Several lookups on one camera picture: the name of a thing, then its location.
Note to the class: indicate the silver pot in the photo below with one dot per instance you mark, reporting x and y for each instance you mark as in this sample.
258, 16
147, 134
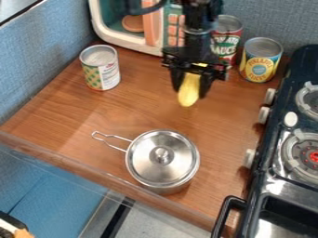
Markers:
165, 182

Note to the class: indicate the yellow toy banana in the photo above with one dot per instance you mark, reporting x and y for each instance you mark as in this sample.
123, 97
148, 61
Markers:
189, 90

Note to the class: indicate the toy microwave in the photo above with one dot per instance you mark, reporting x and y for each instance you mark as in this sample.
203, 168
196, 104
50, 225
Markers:
136, 28

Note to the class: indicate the toy stove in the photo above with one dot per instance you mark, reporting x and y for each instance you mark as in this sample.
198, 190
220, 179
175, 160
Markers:
281, 155

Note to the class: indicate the yellow pineapple can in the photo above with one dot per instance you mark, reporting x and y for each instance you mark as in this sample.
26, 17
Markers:
260, 60

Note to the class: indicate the red tomato sauce can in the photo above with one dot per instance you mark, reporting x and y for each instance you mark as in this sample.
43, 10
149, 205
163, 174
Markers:
227, 38

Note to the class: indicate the silver lid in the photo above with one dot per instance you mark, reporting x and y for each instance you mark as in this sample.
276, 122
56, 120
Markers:
162, 158

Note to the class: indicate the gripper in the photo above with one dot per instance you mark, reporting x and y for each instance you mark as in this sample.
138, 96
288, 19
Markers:
194, 55

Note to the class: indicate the green checked can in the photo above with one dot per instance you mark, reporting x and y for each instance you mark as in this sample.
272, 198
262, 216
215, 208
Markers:
100, 67

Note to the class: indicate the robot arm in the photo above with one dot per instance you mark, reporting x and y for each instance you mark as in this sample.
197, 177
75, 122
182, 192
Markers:
198, 18

